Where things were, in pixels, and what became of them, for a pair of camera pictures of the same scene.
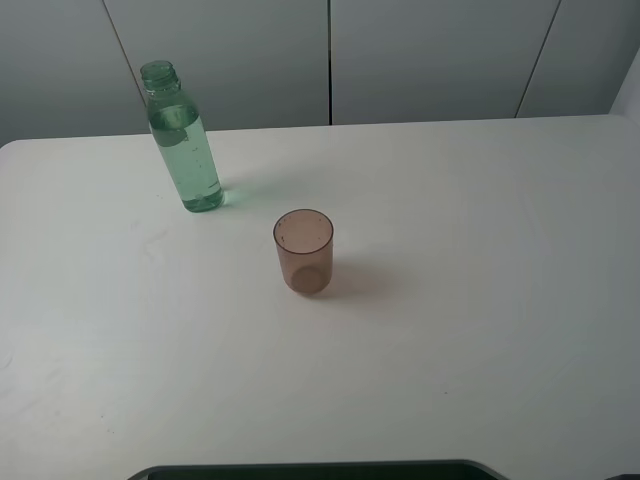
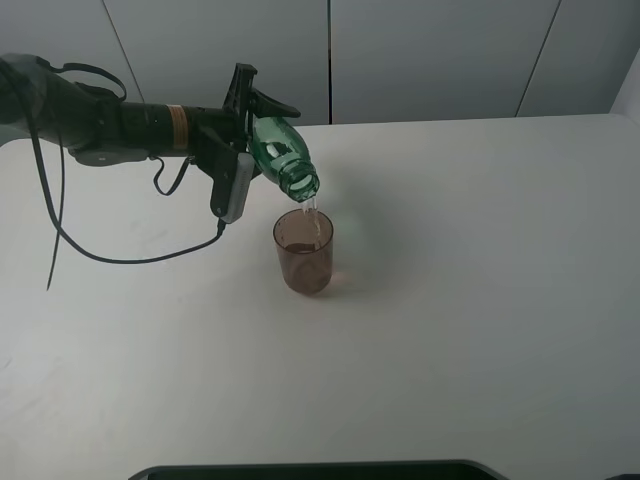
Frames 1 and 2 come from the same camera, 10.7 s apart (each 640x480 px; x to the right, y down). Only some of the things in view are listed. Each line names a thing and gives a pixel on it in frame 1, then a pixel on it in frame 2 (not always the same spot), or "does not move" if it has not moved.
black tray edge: x=356 y=470 does not move
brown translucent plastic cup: x=305 y=241 does not move
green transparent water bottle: x=176 y=123 to x=283 y=157
